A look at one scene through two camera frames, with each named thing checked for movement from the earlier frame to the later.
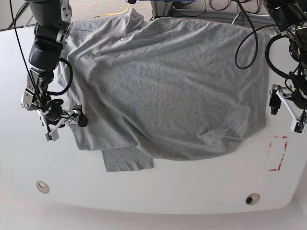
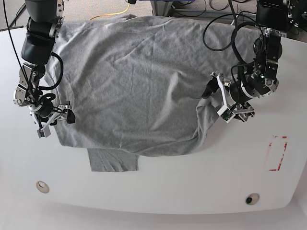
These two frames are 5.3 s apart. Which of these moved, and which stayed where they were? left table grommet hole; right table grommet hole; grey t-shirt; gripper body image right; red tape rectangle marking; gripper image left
Moved: gripper image left; grey t-shirt; gripper body image right
Stayed: red tape rectangle marking; left table grommet hole; right table grommet hole
